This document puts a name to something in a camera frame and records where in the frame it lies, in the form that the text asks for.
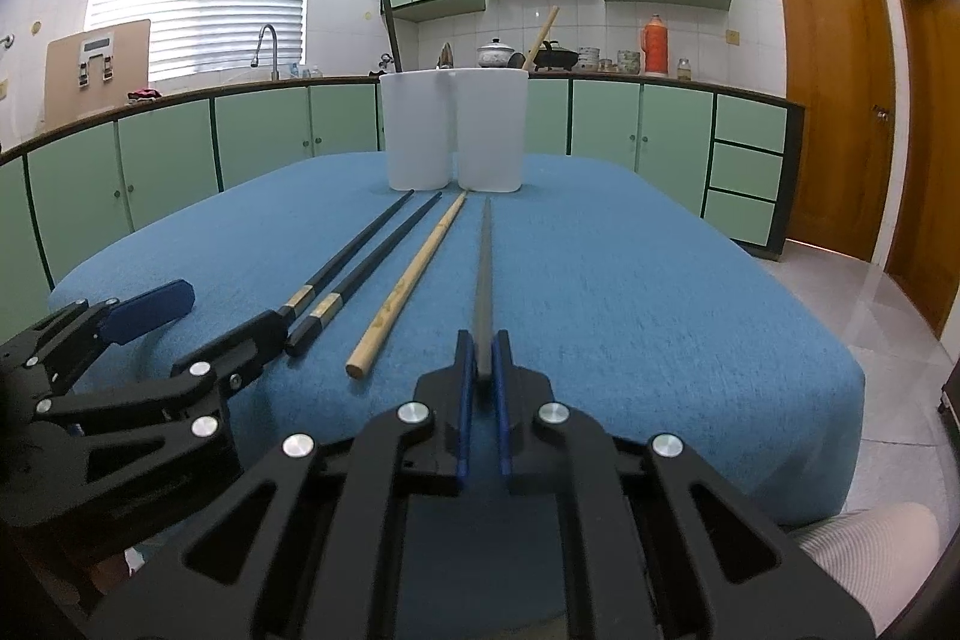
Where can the small glass jar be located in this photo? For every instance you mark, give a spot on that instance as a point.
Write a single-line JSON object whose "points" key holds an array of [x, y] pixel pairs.
{"points": [[684, 69]]}

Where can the orange thermos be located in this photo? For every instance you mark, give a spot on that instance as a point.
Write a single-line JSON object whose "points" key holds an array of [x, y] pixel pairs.
{"points": [[654, 48]]}

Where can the black spoon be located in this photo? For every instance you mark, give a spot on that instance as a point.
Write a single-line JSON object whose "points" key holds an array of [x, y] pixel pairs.
{"points": [[517, 61]]}

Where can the wooden chopstick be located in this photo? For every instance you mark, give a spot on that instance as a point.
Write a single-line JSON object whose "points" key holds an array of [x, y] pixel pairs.
{"points": [[405, 280], [541, 36]]}

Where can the blue tablecloth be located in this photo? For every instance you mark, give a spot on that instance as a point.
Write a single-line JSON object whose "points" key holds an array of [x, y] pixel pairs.
{"points": [[637, 310]]}

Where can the white cooking pot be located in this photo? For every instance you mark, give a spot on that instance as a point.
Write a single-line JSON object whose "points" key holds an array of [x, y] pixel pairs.
{"points": [[495, 55]]}

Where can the wooden door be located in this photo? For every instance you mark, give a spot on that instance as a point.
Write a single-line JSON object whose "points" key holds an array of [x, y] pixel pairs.
{"points": [[930, 145], [832, 100]]}

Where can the red cloth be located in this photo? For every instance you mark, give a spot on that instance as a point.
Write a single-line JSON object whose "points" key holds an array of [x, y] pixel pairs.
{"points": [[144, 94]]}

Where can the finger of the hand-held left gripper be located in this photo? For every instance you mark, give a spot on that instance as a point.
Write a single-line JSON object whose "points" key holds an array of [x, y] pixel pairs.
{"points": [[150, 310], [247, 347]]}

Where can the cardboard box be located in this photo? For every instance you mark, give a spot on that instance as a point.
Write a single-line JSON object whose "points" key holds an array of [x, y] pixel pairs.
{"points": [[64, 93]]}

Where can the black chopstick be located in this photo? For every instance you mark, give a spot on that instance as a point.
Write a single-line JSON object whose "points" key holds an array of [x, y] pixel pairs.
{"points": [[375, 257], [352, 246]]}

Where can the person's leg in light pants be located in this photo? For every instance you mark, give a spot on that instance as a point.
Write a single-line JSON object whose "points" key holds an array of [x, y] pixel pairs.
{"points": [[870, 550]]}

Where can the white plastic container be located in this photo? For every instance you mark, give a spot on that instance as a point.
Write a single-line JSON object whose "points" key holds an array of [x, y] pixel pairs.
{"points": [[416, 130], [491, 130]]}

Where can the stack of ceramic bowls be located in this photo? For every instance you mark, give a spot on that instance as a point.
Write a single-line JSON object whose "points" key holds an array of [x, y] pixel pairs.
{"points": [[589, 60]]}

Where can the green base cabinets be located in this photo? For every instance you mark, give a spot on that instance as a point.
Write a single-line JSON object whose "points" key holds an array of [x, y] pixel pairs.
{"points": [[165, 160]]}

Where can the small bottles by sink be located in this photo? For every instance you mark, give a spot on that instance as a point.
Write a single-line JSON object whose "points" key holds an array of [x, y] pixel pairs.
{"points": [[307, 73]]}

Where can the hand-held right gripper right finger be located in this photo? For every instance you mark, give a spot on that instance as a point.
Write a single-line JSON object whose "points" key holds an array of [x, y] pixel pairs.
{"points": [[504, 400]]}

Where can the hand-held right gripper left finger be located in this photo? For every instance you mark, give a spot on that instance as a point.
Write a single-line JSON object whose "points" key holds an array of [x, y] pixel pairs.
{"points": [[465, 400]]}

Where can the black wok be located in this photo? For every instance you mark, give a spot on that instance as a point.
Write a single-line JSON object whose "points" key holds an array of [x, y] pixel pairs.
{"points": [[561, 57]]}

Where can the dark object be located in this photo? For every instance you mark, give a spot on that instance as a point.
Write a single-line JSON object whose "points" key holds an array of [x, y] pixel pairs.
{"points": [[951, 396]]}

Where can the grey metal chopstick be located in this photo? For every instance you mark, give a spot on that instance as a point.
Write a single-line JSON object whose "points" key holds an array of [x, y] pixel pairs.
{"points": [[390, 25], [485, 280]]}

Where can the metal kitchen faucet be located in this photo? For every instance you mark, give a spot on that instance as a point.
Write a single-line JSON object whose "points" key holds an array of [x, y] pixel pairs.
{"points": [[271, 44]]}

